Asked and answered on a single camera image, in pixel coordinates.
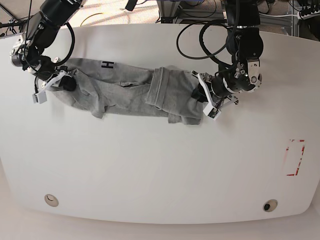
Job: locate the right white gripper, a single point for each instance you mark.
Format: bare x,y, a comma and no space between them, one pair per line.
48,76

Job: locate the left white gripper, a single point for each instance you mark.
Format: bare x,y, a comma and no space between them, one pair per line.
219,90

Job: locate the grey Hugging Face T-shirt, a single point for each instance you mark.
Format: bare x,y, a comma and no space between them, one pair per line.
106,87

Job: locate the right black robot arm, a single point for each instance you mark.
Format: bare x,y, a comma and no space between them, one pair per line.
39,32

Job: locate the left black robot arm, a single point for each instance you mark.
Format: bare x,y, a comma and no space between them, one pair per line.
238,59

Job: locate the red tape rectangle marking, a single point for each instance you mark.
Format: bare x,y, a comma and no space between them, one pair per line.
293,157

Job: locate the white power strip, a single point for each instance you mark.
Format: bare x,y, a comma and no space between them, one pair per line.
308,10

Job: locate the aluminium frame base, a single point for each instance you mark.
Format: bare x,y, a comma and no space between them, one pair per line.
171,10

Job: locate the left table cable grommet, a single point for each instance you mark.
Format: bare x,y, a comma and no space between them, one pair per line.
51,200

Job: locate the table cable grommet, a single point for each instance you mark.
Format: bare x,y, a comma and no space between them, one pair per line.
51,200
270,205

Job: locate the right table cable grommet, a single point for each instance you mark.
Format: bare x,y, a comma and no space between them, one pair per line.
270,205

